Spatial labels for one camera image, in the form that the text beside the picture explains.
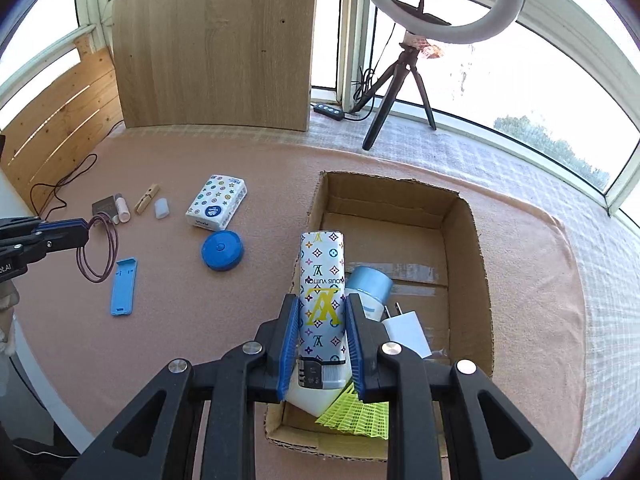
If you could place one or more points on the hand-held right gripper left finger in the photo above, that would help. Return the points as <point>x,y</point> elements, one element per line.
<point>287,350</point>

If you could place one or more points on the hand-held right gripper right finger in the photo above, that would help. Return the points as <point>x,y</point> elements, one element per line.
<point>357,350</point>

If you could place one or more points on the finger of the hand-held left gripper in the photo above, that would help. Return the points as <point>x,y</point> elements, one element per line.
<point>60,225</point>
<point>60,241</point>

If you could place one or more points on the black packaging card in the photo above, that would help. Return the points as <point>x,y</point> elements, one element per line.
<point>103,207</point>

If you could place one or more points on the white usb charger plug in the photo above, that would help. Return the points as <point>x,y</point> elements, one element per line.
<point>407,332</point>

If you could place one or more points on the pink cosmetic tube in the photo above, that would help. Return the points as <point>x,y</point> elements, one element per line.
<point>122,210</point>

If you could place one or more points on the white sunscreen bottle blue cap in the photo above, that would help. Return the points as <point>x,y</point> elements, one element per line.
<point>370,285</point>

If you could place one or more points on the yellow shuttlecock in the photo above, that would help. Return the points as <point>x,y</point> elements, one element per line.
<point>355,417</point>

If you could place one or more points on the white patterned lighter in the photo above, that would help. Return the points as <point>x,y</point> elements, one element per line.
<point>322,280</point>

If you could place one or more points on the wooden clothespin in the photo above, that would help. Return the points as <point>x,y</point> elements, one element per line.
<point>146,199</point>

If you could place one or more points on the small white cap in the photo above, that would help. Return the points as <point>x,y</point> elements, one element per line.
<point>162,209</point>

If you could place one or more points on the cardboard box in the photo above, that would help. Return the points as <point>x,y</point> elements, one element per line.
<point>400,200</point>

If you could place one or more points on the person's left hand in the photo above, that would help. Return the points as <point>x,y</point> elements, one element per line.
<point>7,330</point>

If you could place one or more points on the blue plastic cover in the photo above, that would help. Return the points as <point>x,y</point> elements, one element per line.
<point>124,290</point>

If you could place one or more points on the pine slat panel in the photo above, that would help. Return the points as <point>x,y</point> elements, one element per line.
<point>60,115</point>

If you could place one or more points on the patterned tissue pack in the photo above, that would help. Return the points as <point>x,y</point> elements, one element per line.
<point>215,200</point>

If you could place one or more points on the light oak board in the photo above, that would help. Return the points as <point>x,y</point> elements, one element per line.
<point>215,45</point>

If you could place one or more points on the black inline remote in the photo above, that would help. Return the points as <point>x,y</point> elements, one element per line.
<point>328,111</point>

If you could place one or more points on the black tripod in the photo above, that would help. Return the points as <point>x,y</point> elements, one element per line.
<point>410,57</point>

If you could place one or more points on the pink paper tag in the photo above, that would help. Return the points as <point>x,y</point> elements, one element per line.
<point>425,47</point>

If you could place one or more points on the white window frame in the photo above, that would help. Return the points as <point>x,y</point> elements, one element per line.
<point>565,15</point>

